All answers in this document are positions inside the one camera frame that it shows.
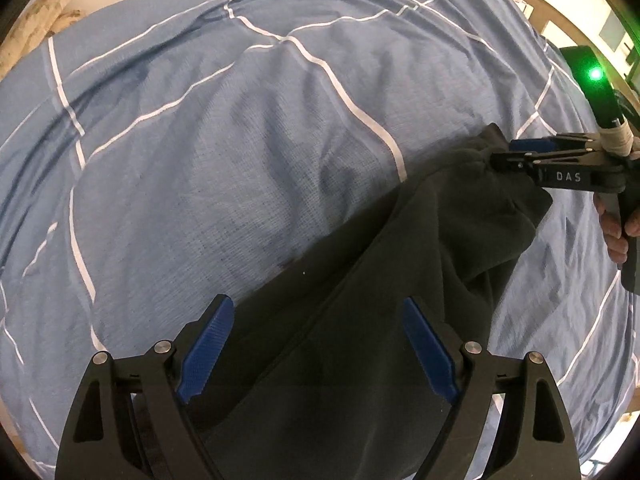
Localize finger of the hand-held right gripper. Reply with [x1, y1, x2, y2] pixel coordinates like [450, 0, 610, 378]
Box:
[489, 132, 608, 176]

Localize blue checked bed cover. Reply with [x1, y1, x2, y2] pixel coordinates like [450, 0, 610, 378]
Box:
[0, 0, 640, 480]

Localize dark green pants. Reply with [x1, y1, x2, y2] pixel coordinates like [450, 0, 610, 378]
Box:
[186, 122, 554, 480]

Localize beige patterned pillow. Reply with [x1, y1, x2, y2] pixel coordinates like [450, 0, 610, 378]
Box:
[0, 0, 96, 78]

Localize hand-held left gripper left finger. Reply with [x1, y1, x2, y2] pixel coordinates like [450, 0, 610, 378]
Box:
[54, 293, 235, 480]

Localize wooden bed frame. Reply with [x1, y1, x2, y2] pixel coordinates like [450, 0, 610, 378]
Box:
[487, 0, 640, 96]

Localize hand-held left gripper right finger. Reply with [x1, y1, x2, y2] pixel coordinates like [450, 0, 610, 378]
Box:
[402, 296, 583, 480]

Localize person's right hand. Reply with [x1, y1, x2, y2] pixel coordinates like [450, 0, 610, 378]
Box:
[593, 191, 640, 272]

